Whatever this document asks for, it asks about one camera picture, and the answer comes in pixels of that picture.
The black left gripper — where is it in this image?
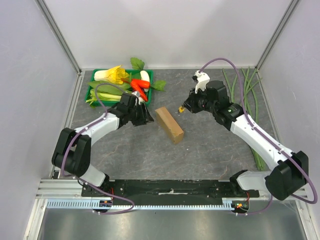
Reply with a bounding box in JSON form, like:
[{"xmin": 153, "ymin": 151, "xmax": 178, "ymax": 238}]
[{"xmin": 128, "ymin": 101, "xmax": 154, "ymax": 127}]

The yellow utility knife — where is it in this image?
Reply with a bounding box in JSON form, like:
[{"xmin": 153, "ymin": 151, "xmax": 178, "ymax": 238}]
[{"xmin": 178, "ymin": 106, "xmax": 185, "ymax": 113}]

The brown cardboard express box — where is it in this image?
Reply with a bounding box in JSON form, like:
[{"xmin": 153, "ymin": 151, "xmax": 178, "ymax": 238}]
[{"xmin": 155, "ymin": 106, "xmax": 184, "ymax": 144}]

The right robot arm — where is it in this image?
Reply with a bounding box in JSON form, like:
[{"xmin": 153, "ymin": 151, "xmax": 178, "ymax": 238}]
[{"xmin": 179, "ymin": 80, "xmax": 310, "ymax": 201}]

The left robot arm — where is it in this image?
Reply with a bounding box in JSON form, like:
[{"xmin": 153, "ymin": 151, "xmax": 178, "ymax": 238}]
[{"xmin": 51, "ymin": 93, "xmax": 154, "ymax": 197}]

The green leaf beside tray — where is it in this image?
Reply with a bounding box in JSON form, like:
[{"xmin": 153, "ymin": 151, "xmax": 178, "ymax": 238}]
[{"xmin": 150, "ymin": 80, "xmax": 167, "ymax": 92}]

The red chili pepper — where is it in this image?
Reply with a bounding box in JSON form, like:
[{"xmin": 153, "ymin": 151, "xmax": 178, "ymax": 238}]
[{"xmin": 121, "ymin": 78, "xmax": 151, "ymax": 102}]

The white radish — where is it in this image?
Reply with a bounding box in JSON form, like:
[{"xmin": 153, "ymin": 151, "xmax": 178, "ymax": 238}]
[{"xmin": 140, "ymin": 70, "xmax": 151, "ymax": 92}]

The green white celery stalk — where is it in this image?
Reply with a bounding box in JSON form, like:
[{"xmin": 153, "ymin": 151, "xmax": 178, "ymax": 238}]
[{"xmin": 85, "ymin": 89, "xmax": 121, "ymax": 107}]

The large green leaf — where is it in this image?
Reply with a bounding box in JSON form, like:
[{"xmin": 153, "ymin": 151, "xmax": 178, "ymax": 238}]
[{"xmin": 88, "ymin": 80, "xmax": 132, "ymax": 96}]

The green plastic tray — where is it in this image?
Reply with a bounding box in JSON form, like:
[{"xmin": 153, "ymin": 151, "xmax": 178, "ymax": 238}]
[{"xmin": 85, "ymin": 68, "xmax": 154, "ymax": 108}]

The yellow napa cabbage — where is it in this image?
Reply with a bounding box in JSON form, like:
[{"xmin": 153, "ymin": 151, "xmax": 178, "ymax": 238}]
[{"xmin": 93, "ymin": 65, "xmax": 129, "ymax": 85}]

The green leaf sprig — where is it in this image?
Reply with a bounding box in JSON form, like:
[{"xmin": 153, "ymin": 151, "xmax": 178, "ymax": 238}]
[{"xmin": 130, "ymin": 57, "xmax": 145, "ymax": 71}]

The green long beans bundle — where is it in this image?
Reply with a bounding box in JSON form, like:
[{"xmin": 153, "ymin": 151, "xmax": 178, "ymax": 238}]
[{"xmin": 222, "ymin": 67, "xmax": 266, "ymax": 171}]

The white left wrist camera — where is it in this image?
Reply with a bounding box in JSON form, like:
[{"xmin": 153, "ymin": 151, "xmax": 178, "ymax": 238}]
[{"xmin": 132, "ymin": 91, "xmax": 143, "ymax": 105}]

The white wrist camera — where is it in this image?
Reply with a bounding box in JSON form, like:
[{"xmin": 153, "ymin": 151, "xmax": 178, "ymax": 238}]
[
  {"xmin": 132, "ymin": 91, "xmax": 143, "ymax": 105},
  {"xmin": 192, "ymin": 70, "xmax": 210, "ymax": 94}
]

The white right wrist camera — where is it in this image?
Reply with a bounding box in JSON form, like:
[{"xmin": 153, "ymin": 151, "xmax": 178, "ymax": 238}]
[{"xmin": 192, "ymin": 70, "xmax": 210, "ymax": 94}]

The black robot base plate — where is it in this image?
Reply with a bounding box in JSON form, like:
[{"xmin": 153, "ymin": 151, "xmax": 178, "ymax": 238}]
[{"xmin": 81, "ymin": 178, "xmax": 260, "ymax": 205}]

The slotted white cable duct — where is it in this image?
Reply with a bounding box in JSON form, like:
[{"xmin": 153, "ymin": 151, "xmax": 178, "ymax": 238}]
[{"xmin": 46, "ymin": 194, "xmax": 234, "ymax": 211}]

